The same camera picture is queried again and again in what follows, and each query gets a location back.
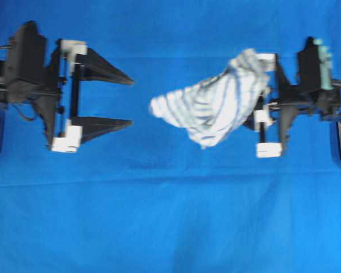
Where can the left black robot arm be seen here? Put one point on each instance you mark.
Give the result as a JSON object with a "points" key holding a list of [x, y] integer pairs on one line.
{"points": [[25, 79]]}

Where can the right camera with teal mount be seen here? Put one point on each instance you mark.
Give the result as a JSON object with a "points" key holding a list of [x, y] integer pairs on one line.
{"points": [[314, 66]]}

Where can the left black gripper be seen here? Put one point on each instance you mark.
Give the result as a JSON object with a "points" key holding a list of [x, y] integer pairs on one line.
{"points": [[93, 67]]}

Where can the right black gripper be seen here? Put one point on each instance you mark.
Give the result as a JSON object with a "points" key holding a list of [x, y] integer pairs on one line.
{"points": [[290, 103]]}

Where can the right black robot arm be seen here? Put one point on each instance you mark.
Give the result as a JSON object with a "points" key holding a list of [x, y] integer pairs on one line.
{"points": [[332, 103]]}

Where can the left black camera box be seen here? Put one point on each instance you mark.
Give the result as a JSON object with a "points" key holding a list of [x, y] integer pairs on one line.
{"points": [[24, 66]]}

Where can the blue table cloth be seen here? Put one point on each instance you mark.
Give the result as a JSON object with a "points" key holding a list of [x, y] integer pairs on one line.
{"points": [[147, 198]]}

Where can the white blue-striped towel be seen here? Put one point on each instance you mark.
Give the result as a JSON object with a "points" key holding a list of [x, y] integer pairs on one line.
{"points": [[212, 108]]}

